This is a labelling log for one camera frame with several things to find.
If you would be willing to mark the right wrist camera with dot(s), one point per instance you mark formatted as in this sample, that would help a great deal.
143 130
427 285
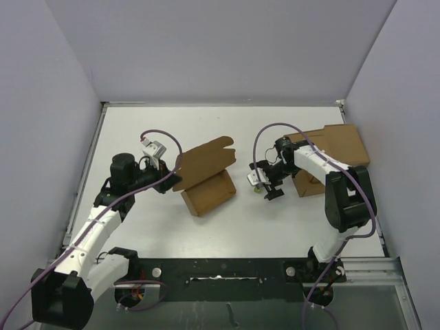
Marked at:
257 178

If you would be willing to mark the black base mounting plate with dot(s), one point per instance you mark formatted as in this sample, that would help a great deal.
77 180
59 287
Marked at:
227 280

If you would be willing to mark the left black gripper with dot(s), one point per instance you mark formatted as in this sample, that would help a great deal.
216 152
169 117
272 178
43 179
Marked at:
168 183

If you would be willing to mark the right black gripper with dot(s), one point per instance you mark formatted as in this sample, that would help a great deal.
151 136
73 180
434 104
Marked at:
265 166

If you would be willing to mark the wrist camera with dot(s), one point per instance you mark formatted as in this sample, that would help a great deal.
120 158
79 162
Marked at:
153 151
257 178

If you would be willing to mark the brown cardboard box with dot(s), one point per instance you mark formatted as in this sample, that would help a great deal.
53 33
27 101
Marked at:
205 182

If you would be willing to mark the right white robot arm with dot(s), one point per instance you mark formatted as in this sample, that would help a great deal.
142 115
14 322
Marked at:
349 202

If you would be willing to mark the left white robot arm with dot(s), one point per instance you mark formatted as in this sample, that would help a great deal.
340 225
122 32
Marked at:
65 293

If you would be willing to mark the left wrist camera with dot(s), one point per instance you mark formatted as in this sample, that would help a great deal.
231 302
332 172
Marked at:
153 151

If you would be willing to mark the flat cardboard stack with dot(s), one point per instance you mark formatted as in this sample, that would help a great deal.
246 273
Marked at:
342 142

